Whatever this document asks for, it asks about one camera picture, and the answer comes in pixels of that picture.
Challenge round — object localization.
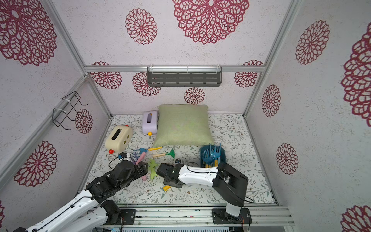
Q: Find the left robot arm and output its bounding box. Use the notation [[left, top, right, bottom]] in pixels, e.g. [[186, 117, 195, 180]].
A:
[[15, 159, 148, 232]]

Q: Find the lilac tissue box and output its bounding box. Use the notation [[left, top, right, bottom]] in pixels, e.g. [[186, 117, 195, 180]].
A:
[[142, 111, 158, 136]]

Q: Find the teal storage box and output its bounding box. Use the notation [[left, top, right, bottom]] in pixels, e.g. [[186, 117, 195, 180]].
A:
[[199, 144, 227, 168]]

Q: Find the metal base rail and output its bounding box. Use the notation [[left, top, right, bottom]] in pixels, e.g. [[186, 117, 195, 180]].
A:
[[102, 205, 295, 231]]

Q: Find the black wire rack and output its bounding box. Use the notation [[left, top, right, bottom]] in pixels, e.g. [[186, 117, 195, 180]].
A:
[[51, 91, 87, 131]]

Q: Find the green pillow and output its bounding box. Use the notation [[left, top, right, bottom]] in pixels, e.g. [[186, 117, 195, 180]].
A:
[[153, 104, 214, 147]]

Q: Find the green rake wooden handle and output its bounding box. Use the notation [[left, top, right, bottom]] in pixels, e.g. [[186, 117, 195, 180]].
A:
[[152, 148, 175, 159]]

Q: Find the purple rake pink handle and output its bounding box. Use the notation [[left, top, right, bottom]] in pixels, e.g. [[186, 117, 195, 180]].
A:
[[131, 152, 148, 181]]

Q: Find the grey wall shelf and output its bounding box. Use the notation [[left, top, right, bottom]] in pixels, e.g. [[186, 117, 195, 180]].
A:
[[146, 66, 222, 87]]

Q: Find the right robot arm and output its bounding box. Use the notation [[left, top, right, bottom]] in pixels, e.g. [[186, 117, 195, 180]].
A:
[[156, 163, 252, 224]]

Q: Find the floral table mat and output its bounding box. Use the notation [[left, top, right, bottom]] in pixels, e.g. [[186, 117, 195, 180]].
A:
[[76, 113, 276, 205]]

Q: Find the cream tissue box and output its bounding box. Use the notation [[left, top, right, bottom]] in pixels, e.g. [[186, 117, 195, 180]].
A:
[[105, 125, 133, 154]]

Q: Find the lime rake wooden handle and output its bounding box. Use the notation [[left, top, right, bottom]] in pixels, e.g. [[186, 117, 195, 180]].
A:
[[148, 159, 160, 180]]

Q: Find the blue tool yellow handle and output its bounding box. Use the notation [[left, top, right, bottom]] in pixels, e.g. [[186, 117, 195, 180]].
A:
[[132, 147, 162, 156]]

